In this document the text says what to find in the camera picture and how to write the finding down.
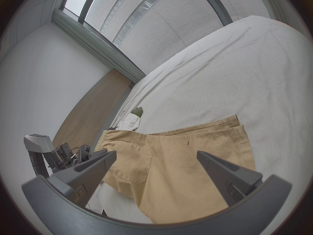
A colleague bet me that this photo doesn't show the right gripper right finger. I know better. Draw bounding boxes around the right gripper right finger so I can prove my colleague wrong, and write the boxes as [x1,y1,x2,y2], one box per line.
[197,150,264,207]

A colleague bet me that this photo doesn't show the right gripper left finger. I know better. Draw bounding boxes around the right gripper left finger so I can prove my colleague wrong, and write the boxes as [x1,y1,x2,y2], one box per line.
[50,150,118,208]

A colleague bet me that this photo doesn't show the tan shorts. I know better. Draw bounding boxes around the tan shorts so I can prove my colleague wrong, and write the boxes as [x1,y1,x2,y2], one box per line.
[94,114,256,225]

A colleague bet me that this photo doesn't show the white garment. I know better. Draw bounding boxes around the white garment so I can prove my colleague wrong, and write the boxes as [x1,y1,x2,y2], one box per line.
[117,113,140,131]

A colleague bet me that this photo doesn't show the grey curtain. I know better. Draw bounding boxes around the grey curtain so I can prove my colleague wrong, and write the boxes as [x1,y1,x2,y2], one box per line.
[52,9,146,84]

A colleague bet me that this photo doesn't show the window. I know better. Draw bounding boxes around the window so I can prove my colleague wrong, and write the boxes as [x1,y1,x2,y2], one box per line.
[64,0,272,69]

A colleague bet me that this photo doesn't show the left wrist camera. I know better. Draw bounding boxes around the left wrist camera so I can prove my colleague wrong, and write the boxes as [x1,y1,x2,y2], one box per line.
[77,143,91,161]

